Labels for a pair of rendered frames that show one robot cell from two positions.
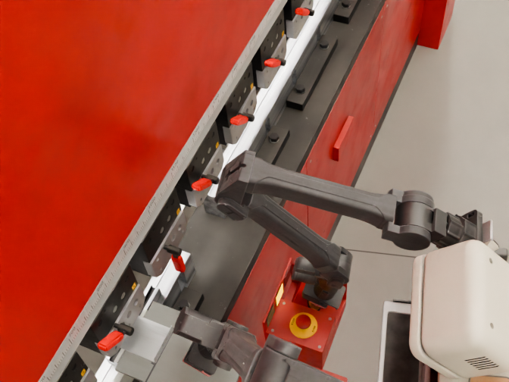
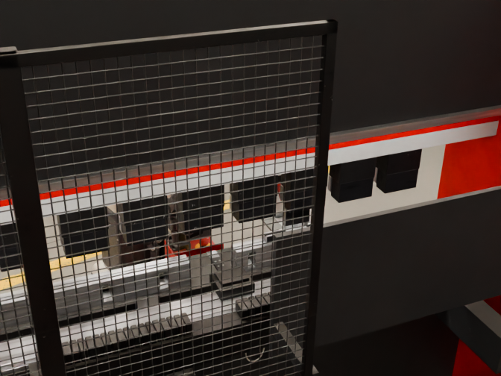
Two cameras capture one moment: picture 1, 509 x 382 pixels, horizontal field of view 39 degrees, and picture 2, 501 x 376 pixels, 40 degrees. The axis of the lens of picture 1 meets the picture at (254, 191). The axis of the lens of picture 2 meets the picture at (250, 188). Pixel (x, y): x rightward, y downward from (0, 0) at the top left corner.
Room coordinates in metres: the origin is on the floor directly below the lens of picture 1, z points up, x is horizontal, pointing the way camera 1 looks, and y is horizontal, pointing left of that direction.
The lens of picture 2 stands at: (2.60, 1.52, 2.36)
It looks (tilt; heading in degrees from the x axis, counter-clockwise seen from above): 28 degrees down; 217
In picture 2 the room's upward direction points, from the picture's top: 1 degrees clockwise
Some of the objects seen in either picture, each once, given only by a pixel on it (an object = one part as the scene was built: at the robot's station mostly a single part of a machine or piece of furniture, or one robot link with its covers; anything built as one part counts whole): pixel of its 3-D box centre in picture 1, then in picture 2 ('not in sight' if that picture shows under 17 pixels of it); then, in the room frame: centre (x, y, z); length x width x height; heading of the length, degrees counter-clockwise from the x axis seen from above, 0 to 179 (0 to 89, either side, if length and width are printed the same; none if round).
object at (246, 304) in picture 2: not in sight; (292, 296); (1.09, 0.57, 1.02); 0.37 x 0.06 x 0.04; 150
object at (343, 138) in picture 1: (343, 138); not in sight; (1.52, -0.32, 0.59); 0.15 x 0.02 x 0.07; 150
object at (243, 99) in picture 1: (227, 101); (143, 215); (1.21, 0.04, 1.18); 0.15 x 0.09 x 0.17; 150
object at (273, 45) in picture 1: (260, 48); (83, 226); (1.38, -0.06, 1.18); 0.15 x 0.09 x 0.17; 150
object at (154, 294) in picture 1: (134, 324); (289, 233); (0.73, 0.32, 0.99); 0.20 x 0.03 x 0.03; 150
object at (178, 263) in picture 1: (175, 258); not in sight; (0.81, 0.19, 1.12); 0.04 x 0.02 x 0.10; 60
